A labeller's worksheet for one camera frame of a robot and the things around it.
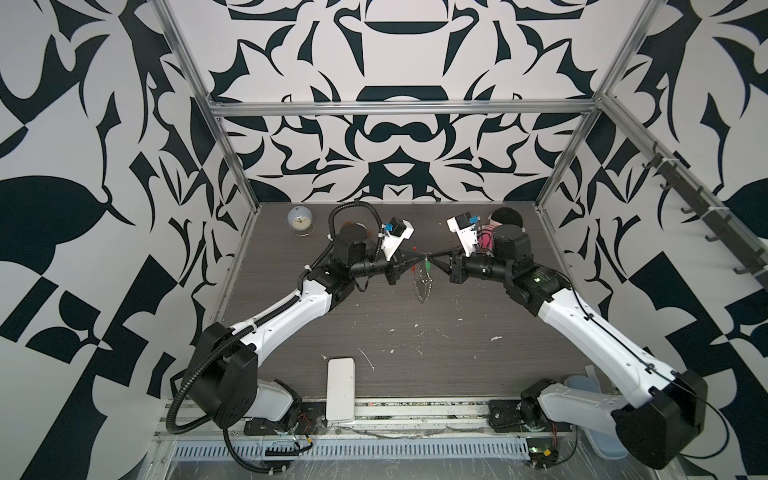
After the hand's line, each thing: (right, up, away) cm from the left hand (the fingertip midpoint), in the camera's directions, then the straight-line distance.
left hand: (427, 249), depth 71 cm
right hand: (+1, -1, 0) cm, 2 cm away
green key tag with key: (0, -4, 0) cm, 4 cm away
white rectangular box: (-21, -35, +3) cm, 41 cm away
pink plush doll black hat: (+31, +10, +37) cm, 49 cm away
